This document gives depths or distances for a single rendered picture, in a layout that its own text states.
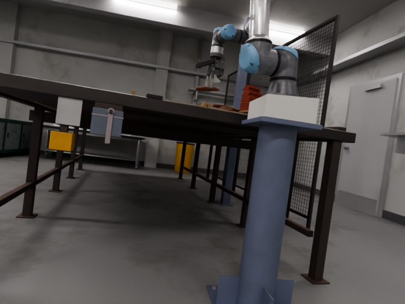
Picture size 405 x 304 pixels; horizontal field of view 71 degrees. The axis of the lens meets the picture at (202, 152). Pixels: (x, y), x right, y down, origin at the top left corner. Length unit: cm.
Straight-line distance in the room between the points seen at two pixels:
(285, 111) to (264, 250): 59
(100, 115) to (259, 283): 101
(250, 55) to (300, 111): 31
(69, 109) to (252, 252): 102
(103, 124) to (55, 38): 678
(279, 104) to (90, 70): 677
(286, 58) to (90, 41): 685
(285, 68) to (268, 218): 65
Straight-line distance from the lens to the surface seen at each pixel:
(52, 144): 138
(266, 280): 136
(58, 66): 790
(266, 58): 127
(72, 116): 140
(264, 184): 125
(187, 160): 680
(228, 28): 165
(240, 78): 371
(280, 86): 129
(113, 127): 136
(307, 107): 124
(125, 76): 753
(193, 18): 623
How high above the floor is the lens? 72
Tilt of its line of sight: 1 degrees down
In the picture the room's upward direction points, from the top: 7 degrees clockwise
